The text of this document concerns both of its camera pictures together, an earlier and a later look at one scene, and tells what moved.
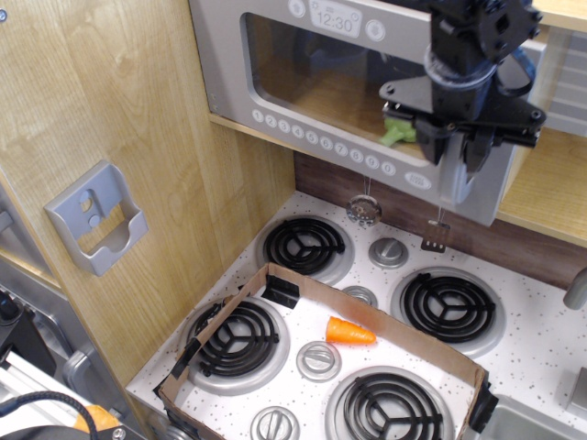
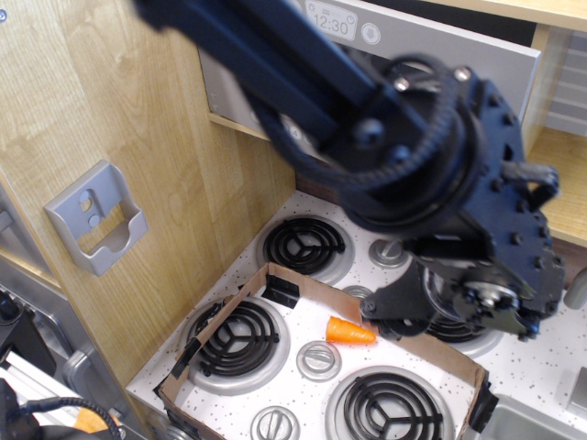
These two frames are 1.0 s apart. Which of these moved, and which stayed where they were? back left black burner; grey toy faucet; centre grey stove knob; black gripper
Moved: black gripper
Stayed: centre grey stove knob; back left black burner; grey toy faucet
